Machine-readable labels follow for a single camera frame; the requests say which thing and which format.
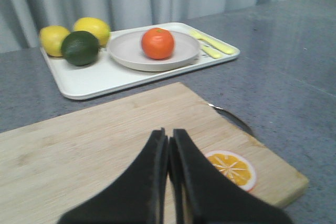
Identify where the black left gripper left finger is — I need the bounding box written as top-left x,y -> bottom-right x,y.
58,129 -> 168,223

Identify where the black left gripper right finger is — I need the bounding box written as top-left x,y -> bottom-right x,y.
169,129 -> 292,223

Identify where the beige round plate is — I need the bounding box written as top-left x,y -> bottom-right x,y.
107,30 -> 201,72

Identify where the white bear-print tray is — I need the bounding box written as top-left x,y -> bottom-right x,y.
41,22 -> 240,100

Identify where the orange slice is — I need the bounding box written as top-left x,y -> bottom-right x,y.
205,150 -> 257,191

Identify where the wooden cutting board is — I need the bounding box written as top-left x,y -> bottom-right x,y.
1,83 -> 309,223

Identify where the yellow-green plastic knife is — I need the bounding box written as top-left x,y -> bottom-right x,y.
201,45 -> 222,59

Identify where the yellow-green plastic fork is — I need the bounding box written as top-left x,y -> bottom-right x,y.
190,30 -> 237,55

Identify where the dark green lime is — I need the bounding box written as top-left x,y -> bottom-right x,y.
61,30 -> 100,66

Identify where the right yellow lemon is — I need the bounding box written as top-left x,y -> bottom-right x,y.
73,17 -> 111,47

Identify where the yellow lemon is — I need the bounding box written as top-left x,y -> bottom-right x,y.
73,17 -> 111,47
39,25 -> 70,57

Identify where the left yellow lemon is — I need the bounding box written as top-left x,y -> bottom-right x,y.
39,25 -> 70,57

